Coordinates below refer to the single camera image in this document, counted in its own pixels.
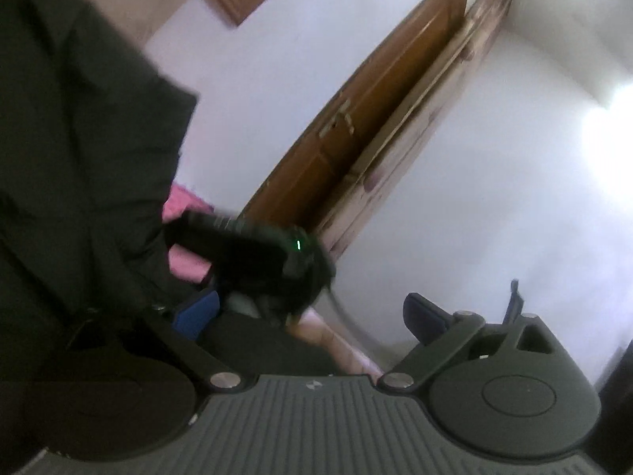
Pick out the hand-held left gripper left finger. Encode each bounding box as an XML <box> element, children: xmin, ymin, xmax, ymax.
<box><xmin>66</xmin><ymin>291</ymin><xmax>248</xmax><ymax>394</ymax></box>

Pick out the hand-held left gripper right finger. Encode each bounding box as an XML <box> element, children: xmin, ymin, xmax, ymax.
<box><xmin>378</xmin><ymin>293</ymin><xmax>567</xmax><ymax>394</ymax></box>

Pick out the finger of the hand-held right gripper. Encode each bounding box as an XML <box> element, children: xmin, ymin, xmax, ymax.
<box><xmin>165</xmin><ymin>209</ymin><xmax>235</xmax><ymax>260</ymax></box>

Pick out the dark garment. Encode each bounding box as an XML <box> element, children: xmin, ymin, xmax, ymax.
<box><xmin>0</xmin><ymin>0</ymin><xmax>338</xmax><ymax>461</ymax></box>

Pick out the person's right forearm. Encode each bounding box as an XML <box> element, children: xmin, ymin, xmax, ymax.
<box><xmin>292</xmin><ymin>308</ymin><xmax>385</xmax><ymax>378</ymax></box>

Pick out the pink and white cloth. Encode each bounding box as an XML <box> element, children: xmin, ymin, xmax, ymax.
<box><xmin>161</xmin><ymin>183</ymin><xmax>214</xmax><ymax>284</ymax></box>

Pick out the metal door latch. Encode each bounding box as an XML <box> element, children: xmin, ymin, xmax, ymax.
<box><xmin>318</xmin><ymin>98</ymin><xmax>356</xmax><ymax>138</ymax></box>

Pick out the brown wooden door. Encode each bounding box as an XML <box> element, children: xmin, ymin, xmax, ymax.
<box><xmin>241</xmin><ymin>0</ymin><xmax>472</xmax><ymax>241</ymax></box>

